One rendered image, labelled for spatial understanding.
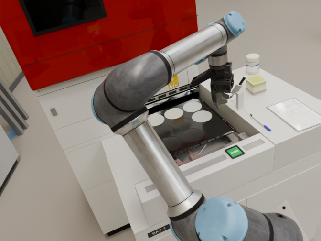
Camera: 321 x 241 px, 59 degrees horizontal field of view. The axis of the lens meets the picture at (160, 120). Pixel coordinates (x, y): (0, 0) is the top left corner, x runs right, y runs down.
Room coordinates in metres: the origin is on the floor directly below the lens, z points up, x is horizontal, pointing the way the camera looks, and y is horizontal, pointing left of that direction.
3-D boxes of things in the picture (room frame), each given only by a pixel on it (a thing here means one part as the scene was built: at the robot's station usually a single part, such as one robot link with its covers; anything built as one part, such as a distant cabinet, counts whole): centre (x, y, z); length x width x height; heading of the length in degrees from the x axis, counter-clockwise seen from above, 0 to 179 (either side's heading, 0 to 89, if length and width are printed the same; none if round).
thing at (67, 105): (1.29, 0.14, 1.02); 0.81 x 0.03 x 0.40; 105
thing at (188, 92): (1.32, -0.04, 0.89); 0.44 x 0.02 x 0.10; 105
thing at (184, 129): (1.12, -0.10, 0.90); 0.34 x 0.34 x 0.01; 15
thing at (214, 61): (1.01, -0.27, 1.26); 0.08 x 0.08 x 0.05
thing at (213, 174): (0.75, -0.13, 0.89); 0.55 x 0.09 x 0.14; 105
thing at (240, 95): (1.08, -0.37, 1.03); 0.06 x 0.04 x 0.13; 15
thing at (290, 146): (1.13, -0.50, 0.89); 0.62 x 0.35 x 0.14; 15
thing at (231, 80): (1.00, -0.27, 1.18); 0.09 x 0.08 x 0.12; 61
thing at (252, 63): (1.38, -0.55, 1.01); 0.07 x 0.07 x 0.10
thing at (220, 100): (0.99, -0.27, 1.07); 0.06 x 0.03 x 0.09; 61
